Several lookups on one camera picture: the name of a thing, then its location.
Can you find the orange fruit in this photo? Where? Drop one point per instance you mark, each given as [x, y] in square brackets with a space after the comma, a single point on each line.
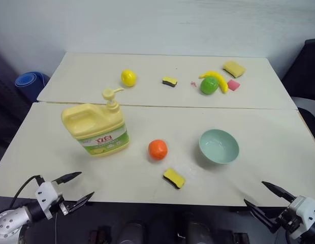
[158, 150]

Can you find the yellow detergent pump bottle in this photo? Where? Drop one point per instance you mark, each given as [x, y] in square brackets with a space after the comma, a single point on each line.
[96, 127]

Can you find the yellow banana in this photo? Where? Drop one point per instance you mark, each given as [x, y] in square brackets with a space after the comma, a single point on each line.
[221, 79]

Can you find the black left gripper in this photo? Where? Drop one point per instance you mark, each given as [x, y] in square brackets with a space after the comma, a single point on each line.
[63, 199]

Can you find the black chair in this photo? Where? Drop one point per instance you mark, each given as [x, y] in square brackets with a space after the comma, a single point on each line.
[304, 68]

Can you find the pink sponge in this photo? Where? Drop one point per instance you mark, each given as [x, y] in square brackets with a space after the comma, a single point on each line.
[234, 85]

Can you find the large yellow scouring sponge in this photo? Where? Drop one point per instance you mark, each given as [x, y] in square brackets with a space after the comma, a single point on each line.
[233, 68]

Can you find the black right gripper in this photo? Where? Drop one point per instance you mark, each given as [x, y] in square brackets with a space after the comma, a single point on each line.
[284, 221]

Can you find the rolled blue mat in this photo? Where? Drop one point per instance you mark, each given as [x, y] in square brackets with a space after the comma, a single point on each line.
[30, 82]

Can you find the green apple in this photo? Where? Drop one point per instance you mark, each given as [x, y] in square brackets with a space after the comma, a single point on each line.
[208, 86]

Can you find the small yellow and black sponge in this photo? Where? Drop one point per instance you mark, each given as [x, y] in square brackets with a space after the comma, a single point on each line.
[169, 81]

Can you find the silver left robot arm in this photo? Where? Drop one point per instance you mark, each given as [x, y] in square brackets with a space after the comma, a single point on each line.
[10, 221]

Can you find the dark rounded shape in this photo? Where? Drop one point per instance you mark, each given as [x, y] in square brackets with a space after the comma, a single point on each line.
[132, 232]

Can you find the yellow lemon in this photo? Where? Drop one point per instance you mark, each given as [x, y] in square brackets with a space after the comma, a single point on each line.
[128, 78]

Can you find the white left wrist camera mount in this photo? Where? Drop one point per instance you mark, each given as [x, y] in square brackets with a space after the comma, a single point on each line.
[47, 194]

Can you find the mint green bowl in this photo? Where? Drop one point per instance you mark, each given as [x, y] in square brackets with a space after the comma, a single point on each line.
[218, 150]

